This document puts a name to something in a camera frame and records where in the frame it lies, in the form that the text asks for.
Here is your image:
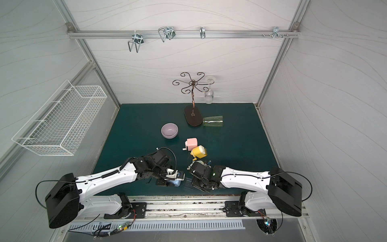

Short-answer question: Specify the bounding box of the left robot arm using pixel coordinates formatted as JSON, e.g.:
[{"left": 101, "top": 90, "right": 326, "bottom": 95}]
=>
[{"left": 40, "top": 147, "right": 185, "bottom": 229}]

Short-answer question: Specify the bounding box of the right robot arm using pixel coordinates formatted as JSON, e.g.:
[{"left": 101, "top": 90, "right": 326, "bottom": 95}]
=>
[{"left": 188, "top": 161, "right": 304, "bottom": 217}]

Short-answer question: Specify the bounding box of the small metal ring hook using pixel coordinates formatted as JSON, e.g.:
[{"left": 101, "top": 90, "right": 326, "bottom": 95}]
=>
[{"left": 200, "top": 27, "right": 206, "bottom": 39}]

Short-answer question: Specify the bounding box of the white wire basket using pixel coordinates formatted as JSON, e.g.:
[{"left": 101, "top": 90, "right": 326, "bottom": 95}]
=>
[{"left": 11, "top": 80, "right": 107, "bottom": 156}]

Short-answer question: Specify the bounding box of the clear hanging wine glass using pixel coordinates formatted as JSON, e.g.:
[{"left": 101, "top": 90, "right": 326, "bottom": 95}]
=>
[{"left": 204, "top": 77, "right": 215, "bottom": 104}]

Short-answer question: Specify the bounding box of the metal wire hook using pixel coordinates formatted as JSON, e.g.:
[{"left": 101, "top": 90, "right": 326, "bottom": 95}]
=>
[{"left": 158, "top": 26, "right": 176, "bottom": 42}]

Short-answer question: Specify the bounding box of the metal double hook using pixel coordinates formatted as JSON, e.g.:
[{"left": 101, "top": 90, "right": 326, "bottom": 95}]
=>
[{"left": 128, "top": 33, "right": 144, "bottom": 53}]

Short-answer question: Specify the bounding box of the white vent grille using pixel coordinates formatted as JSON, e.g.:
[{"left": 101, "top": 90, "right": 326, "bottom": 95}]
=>
[{"left": 69, "top": 219, "right": 245, "bottom": 233}]

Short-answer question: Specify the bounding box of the copper wine glass stand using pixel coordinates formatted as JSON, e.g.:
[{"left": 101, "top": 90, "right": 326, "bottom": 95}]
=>
[{"left": 172, "top": 72, "right": 215, "bottom": 127}]

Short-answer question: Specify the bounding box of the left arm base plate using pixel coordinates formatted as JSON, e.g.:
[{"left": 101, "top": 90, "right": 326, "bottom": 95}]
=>
[{"left": 103, "top": 202, "right": 147, "bottom": 219}]

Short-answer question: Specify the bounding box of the black round fan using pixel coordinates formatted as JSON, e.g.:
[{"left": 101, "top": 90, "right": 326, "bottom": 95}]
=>
[{"left": 257, "top": 218, "right": 278, "bottom": 236}]

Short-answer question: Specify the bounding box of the blue pencil sharpener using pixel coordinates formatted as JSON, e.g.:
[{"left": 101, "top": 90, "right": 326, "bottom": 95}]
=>
[{"left": 167, "top": 178, "right": 185, "bottom": 187}]

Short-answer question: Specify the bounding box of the metal clamp hook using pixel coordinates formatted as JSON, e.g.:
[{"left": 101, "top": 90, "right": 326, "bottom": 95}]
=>
[{"left": 262, "top": 27, "right": 289, "bottom": 39}]

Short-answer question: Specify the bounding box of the pink pencil sharpener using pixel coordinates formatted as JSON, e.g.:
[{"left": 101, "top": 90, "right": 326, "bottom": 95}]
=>
[{"left": 183, "top": 138, "right": 198, "bottom": 151}]

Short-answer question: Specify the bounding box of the yellow pencil sharpener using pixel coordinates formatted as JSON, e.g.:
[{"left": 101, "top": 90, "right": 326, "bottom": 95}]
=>
[{"left": 190, "top": 145, "right": 208, "bottom": 161}]

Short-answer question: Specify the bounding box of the aluminium top rail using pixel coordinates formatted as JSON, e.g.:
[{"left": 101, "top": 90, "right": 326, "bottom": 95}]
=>
[{"left": 68, "top": 29, "right": 301, "bottom": 40}]

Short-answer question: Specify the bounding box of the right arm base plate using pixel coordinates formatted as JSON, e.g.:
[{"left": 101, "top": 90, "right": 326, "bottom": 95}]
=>
[{"left": 222, "top": 201, "right": 266, "bottom": 217}]

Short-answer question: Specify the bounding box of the purple bowl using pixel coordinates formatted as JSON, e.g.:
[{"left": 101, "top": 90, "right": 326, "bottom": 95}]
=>
[{"left": 161, "top": 123, "right": 178, "bottom": 139}]

